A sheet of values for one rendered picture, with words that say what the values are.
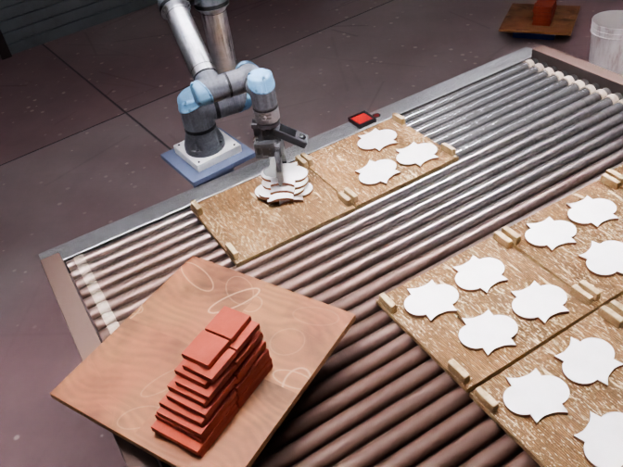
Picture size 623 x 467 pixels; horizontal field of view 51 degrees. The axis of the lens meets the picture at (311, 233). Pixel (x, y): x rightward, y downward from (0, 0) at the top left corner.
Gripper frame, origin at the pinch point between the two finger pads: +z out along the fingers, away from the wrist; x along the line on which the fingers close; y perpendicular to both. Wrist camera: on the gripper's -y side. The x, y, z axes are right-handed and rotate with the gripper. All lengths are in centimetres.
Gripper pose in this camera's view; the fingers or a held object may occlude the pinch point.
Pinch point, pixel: (284, 173)
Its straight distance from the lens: 208.3
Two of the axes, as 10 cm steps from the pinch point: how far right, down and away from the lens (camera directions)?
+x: -0.6, 6.5, -7.6
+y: -9.9, 0.5, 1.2
